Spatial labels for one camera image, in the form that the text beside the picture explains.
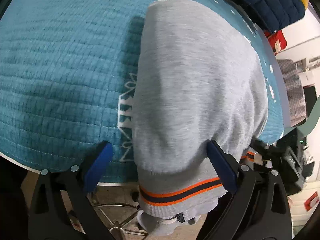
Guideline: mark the grey and navy hoodie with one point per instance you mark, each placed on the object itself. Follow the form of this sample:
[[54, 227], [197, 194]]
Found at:
[[199, 79]]

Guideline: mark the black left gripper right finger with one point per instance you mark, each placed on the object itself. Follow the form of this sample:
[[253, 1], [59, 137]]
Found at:
[[226, 166]]

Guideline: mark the metal stool base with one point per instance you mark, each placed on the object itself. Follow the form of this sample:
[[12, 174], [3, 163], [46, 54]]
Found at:
[[119, 218]]

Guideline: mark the teal quilted bedspread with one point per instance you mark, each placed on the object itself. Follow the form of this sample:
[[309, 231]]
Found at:
[[68, 76]]

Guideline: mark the red cushion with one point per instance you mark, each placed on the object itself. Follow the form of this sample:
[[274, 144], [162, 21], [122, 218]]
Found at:
[[276, 40]]

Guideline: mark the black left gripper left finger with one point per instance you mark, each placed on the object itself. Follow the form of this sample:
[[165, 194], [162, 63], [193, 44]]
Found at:
[[95, 165]]

